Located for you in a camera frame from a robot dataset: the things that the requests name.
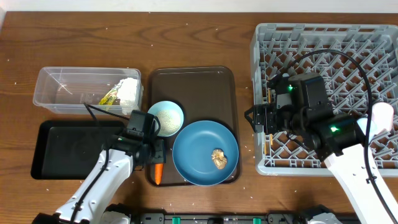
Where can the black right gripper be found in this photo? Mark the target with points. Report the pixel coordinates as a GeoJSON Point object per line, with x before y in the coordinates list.
{"type": "Point", "coordinates": [263, 114]}

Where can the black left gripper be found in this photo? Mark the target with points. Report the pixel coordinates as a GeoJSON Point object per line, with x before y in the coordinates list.
{"type": "Point", "coordinates": [162, 157]}

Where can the orange carrot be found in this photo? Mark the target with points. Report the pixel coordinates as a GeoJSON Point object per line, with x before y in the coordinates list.
{"type": "Point", "coordinates": [158, 173]}

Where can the light blue rice bowl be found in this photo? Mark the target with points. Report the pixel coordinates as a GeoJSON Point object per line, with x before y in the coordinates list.
{"type": "Point", "coordinates": [170, 116]}

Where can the white tissue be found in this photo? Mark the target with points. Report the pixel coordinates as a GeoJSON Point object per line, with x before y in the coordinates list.
{"type": "Point", "coordinates": [126, 93]}

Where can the yellow snack wrapper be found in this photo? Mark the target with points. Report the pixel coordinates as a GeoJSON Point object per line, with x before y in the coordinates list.
{"type": "Point", "coordinates": [110, 97]}

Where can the pink cup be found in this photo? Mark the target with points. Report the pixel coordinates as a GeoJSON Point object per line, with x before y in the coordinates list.
{"type": "Point", "coordinates": [382, 117]}

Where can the light blue cup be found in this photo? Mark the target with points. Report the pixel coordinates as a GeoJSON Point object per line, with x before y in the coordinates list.
{"type": "Point", "coordinates": [362, 123]}

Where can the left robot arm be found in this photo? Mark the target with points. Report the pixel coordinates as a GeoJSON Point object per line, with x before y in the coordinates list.
{"type": "Point", "coordinates": [138, 145]}

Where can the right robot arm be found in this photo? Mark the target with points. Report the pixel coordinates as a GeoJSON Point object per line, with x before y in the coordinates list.
{"type": "Point", "coordinates": [302, 108]}

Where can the grey dishwasher rack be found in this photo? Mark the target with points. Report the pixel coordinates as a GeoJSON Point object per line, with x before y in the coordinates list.
{"type": "Point", "coordinates": [374, 47]}

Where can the blue plate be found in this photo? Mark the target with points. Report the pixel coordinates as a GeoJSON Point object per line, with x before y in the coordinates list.
{"type": "Point", "coordinates": [193, 147]}

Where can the crumpled gold foil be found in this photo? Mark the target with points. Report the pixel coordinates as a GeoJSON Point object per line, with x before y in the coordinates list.
{"type": "Point", "coordinates": [219, 159]}

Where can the dark brown serving tray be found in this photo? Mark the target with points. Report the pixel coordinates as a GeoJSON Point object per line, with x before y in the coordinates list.
{"type": "Point", "coordinates": [203, 93]}

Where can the black bin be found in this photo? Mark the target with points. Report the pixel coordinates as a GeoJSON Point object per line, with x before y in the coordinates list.
{"type": "Point", "coordinates": [69, 149]}

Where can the clear plastic bin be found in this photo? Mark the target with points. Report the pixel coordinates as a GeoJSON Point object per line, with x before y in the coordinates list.
{"type": "Point", "coordinates": [64, 90]}

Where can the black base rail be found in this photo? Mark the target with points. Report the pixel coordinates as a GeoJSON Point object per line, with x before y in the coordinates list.
{"type": "Point", "coordinates": [317, 214]}

